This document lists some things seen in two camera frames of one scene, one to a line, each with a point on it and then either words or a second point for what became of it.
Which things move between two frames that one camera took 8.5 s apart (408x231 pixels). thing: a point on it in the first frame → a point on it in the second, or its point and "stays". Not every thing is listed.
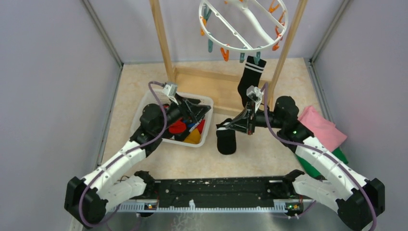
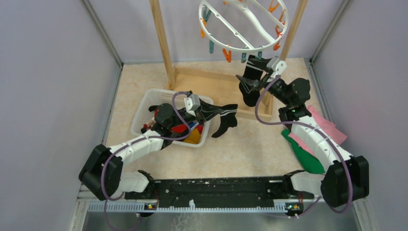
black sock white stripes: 252,77 stays
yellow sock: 194,137 stays
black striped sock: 225,137 → 228,118
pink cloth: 324,131 stays
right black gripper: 243,122 → 249,84
